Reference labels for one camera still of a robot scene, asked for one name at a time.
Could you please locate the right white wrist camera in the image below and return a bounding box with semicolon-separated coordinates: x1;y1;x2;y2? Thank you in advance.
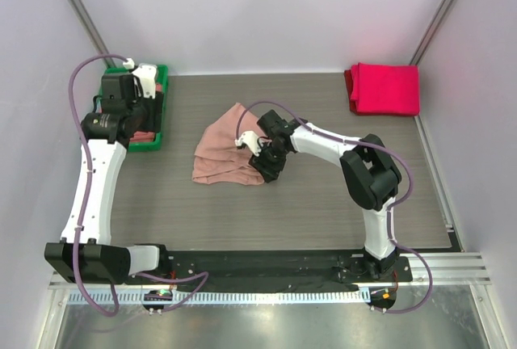
234;131;267;157

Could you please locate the corner aluminium post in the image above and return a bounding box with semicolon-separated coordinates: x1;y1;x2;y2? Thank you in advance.
410;0;457;65
68;0;109;54

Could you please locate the salmon folded t-shirt in bin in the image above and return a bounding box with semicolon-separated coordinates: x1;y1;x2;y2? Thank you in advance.
130;82;165;144

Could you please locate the magenta folded t-shirt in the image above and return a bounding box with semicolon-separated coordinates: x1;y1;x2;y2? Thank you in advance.
343;63;420;117

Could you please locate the white slotted cable duct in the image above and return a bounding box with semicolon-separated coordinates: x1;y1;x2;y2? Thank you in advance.
66;288;372;305

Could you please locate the aluminium extrusion rail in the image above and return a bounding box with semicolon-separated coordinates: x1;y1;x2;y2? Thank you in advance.
48;252;493;290

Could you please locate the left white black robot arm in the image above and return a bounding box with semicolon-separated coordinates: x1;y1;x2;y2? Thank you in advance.
44;65;171;284

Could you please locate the green plastic bin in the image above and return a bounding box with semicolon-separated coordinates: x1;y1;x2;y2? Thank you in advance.
95;64;168;152

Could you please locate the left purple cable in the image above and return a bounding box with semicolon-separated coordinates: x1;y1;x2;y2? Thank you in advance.
68;53;209;317

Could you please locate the right corner aluminium post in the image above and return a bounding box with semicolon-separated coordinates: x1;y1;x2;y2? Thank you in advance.
410;0;457;65

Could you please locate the left corner aluminium post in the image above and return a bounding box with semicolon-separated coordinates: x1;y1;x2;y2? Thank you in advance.
68;0;109;54

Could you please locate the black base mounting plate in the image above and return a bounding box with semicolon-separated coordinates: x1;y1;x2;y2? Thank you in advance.
150;249;413;284

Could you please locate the pink printed t-shirt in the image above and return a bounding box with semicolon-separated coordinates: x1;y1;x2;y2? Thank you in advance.
191;103;264;186

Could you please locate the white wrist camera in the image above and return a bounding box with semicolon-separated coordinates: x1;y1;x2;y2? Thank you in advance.
123;58;158;99
234;131;267;157

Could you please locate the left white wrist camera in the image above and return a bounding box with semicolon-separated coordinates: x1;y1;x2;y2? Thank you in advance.
123;58;158;99

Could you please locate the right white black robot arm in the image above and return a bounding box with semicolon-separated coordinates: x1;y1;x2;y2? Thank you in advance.
235;110;401;281

